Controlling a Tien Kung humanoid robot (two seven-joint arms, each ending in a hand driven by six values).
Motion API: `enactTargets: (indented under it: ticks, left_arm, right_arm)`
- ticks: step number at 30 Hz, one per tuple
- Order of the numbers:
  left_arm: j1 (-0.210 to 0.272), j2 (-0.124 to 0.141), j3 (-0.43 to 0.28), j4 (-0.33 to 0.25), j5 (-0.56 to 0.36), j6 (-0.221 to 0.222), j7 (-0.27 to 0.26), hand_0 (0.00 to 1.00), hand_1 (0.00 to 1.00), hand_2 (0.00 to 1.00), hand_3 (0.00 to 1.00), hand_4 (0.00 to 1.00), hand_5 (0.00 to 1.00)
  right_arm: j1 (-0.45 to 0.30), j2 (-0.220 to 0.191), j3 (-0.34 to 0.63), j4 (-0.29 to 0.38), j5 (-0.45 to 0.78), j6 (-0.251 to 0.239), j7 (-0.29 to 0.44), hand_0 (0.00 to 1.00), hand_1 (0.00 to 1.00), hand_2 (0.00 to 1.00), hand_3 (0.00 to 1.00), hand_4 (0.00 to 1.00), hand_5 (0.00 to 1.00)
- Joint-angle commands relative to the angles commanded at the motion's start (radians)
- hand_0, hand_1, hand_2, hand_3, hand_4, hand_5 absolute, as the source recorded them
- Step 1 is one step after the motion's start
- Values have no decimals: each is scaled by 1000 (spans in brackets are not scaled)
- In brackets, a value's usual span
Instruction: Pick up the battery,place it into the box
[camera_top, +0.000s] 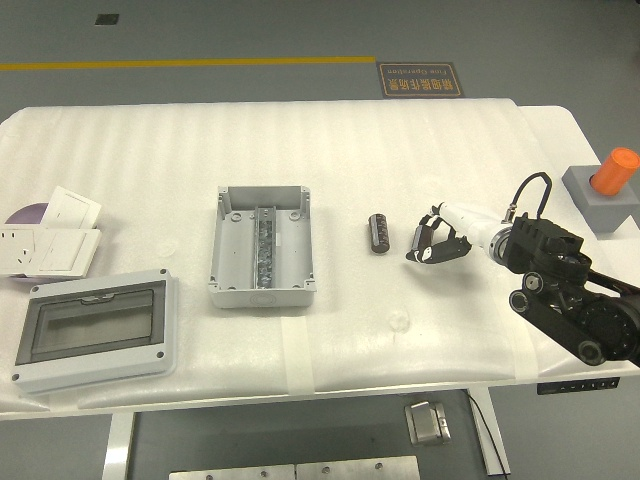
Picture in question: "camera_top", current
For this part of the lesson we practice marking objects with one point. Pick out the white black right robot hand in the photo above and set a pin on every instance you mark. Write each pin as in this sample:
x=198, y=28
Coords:
x=465, y=222

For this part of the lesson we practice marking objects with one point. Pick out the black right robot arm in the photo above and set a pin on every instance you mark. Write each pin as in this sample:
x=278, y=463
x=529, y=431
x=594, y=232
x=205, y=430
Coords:
x=545, y=240

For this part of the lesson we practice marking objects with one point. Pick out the grey open junction box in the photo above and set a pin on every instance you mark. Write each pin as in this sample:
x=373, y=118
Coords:
x=235, y=250

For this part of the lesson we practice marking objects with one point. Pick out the grey box with clear cover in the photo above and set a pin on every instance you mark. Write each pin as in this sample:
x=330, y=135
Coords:
x=100, y=372

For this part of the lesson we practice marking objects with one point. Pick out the white foam mat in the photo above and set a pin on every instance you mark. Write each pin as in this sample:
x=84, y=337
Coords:
x=350, y=150

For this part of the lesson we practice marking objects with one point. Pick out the grey block holder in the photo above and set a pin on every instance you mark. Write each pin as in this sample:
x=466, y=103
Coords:
x=605, y=215

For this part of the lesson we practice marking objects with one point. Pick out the black floor sign orange text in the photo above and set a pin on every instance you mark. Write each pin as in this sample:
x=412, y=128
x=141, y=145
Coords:
x=420, y=80

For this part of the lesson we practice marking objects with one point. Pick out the orange cylinder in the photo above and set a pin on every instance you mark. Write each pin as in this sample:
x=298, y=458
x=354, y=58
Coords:
x=615, y=172

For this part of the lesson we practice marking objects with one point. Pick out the black table control panel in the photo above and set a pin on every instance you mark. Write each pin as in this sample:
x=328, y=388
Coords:
x=577, y=386

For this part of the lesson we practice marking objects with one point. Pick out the metal floor pedal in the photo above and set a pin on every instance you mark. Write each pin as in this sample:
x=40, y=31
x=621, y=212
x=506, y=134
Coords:
x=425, y=425

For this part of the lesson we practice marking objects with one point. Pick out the white table leg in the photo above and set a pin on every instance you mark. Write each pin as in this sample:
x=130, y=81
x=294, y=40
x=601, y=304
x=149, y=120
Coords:
x=117, y=445
x=492, y=430

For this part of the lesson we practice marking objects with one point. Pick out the metal floor plate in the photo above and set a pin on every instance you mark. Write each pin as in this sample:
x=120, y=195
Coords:
x=357, y=469
x=232, y=473

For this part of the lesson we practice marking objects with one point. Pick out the black floor hatch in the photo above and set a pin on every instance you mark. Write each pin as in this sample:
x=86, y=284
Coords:
x=106, y=19

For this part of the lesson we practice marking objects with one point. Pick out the purple disc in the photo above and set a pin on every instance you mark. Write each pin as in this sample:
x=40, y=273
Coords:
x=27, y=215

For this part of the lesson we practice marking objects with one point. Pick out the white socket panel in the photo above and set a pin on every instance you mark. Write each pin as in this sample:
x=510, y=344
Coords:
x=20, y=247

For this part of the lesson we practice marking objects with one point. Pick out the metal mounting rail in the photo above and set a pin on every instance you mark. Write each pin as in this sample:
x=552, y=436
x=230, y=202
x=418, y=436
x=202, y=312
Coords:
x=265, y=250

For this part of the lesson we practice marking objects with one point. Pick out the white switch panel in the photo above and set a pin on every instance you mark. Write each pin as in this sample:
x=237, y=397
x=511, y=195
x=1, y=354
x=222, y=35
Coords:
x=70, y=207
x=65, y=250

